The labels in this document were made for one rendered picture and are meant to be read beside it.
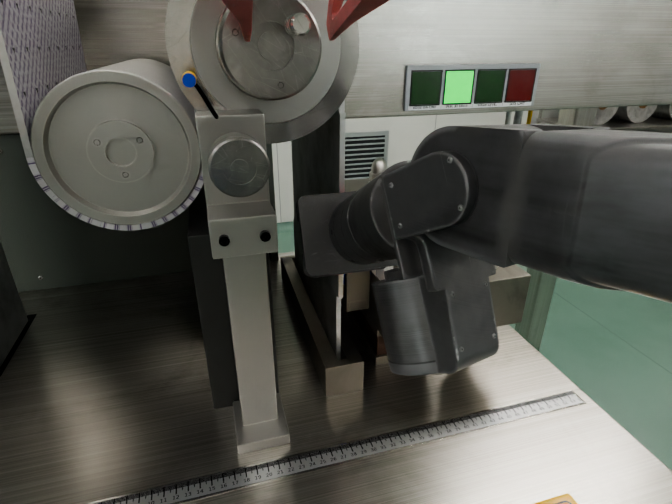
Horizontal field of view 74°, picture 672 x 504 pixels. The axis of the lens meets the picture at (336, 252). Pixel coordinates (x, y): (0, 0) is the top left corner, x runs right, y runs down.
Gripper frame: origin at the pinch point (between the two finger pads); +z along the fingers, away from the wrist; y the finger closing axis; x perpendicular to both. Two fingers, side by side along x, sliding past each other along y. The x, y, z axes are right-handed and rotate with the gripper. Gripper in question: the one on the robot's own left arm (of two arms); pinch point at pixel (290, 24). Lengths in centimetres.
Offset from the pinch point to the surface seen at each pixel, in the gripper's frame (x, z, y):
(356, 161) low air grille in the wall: 112, 258, 94
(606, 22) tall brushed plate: 25, 28, 63
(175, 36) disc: 1.8, 3.2, -7.8
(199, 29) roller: 2.0, 2.7, -6.0
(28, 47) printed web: 4.7, 7.6, -18.8
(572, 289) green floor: -9, 189, 179
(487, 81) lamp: 18, 33, 40
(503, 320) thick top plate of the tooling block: -21.8, 18.9, 22.2
